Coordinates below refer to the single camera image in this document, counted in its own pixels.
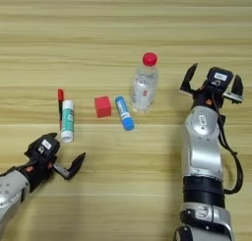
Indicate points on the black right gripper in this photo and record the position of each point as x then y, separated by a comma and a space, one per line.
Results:
210, 97

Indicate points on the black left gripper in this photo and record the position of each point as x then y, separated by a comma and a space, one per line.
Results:
39, 172

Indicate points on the green and white glue stick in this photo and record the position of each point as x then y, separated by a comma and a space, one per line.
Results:
68, 122

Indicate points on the red marker pen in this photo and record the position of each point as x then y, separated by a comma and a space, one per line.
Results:
60, 104

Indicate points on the red cube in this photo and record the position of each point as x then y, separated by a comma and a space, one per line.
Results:
103, 107

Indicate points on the clear bottle with red cap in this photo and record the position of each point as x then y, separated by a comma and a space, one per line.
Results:
145, 87

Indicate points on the blue glue stick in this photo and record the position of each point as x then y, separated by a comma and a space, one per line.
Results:
124, 113

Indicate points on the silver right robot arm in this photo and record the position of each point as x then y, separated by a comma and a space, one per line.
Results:
203, 146

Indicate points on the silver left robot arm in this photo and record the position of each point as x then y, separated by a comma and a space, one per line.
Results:
11, 192

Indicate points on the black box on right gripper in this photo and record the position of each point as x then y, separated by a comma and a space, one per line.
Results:
220, 77

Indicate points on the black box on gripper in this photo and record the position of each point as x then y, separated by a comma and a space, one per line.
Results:
44, 146
220, 77

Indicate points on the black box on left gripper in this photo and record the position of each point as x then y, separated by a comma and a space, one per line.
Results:
44, 146

